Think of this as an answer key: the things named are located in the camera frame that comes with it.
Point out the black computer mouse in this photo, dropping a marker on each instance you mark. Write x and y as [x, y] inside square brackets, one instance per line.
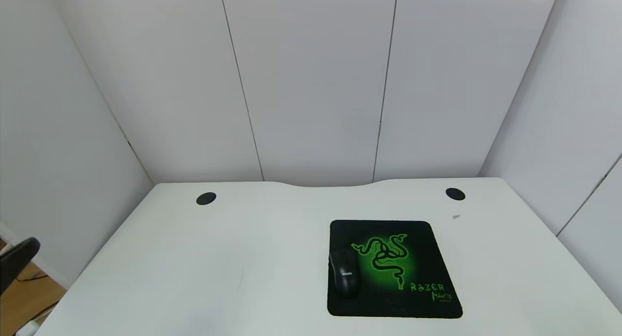
[346, 277]

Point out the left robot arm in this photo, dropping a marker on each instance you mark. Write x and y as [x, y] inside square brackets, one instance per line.
[17, 260]

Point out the black green Razer mouse pad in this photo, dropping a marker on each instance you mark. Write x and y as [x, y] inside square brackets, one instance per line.
[413, 258]

